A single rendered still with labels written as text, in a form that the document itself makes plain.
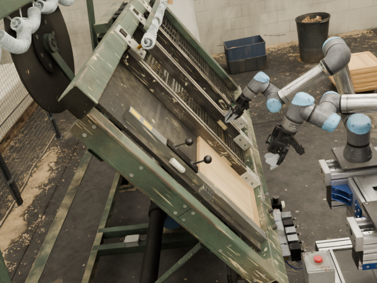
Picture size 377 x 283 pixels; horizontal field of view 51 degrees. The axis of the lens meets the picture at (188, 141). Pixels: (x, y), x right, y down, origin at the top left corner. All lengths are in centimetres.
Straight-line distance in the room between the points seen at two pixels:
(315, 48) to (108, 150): 522
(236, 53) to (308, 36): 109
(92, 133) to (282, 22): 616
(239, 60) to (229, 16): 115
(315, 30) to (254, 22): 135
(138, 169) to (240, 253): 59
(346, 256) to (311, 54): 405
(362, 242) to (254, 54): 469
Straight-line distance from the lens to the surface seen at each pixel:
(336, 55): 211
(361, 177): 241
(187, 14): 574
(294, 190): 381
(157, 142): 172
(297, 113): 162
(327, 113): 163
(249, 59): 635
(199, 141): 214
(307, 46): 642
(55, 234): 268
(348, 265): 292
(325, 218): 353
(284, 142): 170
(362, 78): 524
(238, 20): 724
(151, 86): 207
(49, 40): 242
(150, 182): 154
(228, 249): 176
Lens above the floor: 239
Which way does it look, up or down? 30 degrees down
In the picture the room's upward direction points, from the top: 11 degrees counter-clockwise
